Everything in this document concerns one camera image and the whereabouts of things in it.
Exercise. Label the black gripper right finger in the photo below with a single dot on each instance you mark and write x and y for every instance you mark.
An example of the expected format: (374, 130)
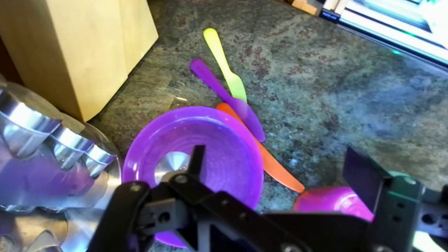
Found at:
(406, 214)

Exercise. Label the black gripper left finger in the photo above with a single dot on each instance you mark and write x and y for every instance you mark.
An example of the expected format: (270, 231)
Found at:
(154, 214)

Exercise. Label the silver metal spice rack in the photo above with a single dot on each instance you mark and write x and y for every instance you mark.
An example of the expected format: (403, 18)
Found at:
(46, 196)

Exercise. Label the pink plastic cup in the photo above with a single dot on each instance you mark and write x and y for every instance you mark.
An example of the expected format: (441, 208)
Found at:
(331, 203)

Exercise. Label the purple plastic plate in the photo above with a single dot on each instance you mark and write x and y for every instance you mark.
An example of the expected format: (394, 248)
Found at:
(224, 148)

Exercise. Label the orange plastic utensil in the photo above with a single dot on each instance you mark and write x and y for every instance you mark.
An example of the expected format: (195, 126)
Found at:
(275, 168)

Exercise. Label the purple plastic utensil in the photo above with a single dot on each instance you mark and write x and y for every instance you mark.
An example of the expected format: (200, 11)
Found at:
(219, 85)

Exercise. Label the yellow-green plastic utensil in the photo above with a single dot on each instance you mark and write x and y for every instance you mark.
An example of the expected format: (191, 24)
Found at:
(221, 56)

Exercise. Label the wooden knife block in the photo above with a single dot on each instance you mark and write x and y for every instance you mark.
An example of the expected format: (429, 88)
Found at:
(70, 46)

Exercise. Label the aluminium frame rail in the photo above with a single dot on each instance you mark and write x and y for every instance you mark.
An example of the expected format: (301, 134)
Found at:
(396, 28)

